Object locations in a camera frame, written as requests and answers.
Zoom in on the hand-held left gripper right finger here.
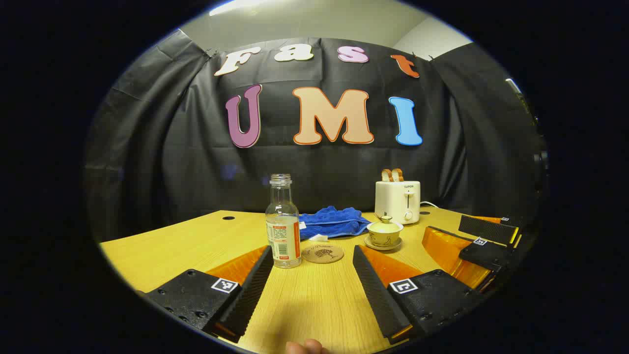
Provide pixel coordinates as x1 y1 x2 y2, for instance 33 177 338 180
352 245 485 345

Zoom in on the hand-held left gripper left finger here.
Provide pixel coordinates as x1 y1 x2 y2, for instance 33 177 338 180
140 245 275 344

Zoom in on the round cork coaster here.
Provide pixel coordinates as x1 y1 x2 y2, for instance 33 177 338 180
301 244 344 264

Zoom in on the clear plastic water bottle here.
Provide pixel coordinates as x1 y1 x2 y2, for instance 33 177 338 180
265 174 302 269

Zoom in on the blue towel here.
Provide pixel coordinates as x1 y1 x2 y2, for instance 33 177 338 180
299 206 372 240

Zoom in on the white toaster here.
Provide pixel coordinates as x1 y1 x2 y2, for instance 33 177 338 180
374 180 421 225

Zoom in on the black backdrop cloth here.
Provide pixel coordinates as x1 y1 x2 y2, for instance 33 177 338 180
84 29 546 241

